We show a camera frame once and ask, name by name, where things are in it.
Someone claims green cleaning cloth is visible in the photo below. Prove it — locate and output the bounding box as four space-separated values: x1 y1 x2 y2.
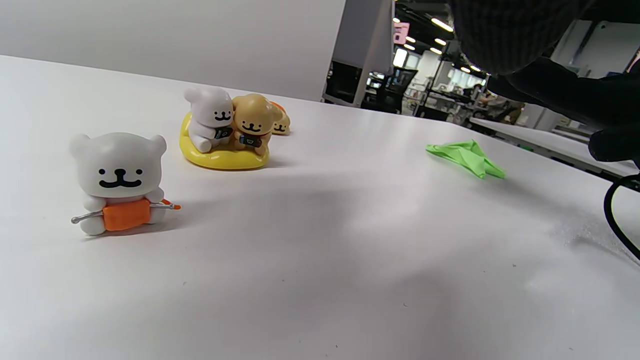
425 139 507 180

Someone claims grey partition panel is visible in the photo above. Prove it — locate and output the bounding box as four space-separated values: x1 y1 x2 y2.
322 0 396 108

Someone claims person's left hand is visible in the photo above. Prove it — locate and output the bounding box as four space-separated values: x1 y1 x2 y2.
447 0 640 169

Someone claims white backdrop panel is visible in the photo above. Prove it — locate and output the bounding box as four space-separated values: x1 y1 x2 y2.
0 0 347 103

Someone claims orange-shelled tan dog ornament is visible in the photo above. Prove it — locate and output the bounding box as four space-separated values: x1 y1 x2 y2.
270 101 292 136

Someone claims row of ceiling spot lights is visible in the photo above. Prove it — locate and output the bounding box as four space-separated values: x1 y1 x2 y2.
392 16 483 74

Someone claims yellow boat animals ornament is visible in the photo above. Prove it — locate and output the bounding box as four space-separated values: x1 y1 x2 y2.
179 86 284 171

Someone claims small white cat ornament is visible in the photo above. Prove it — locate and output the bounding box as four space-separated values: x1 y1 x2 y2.
69 132 182 237

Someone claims long white table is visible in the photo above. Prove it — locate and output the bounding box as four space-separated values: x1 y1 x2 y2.
469 117 640 180

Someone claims black cable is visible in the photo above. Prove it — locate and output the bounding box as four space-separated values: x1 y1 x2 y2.
603 172 640 262

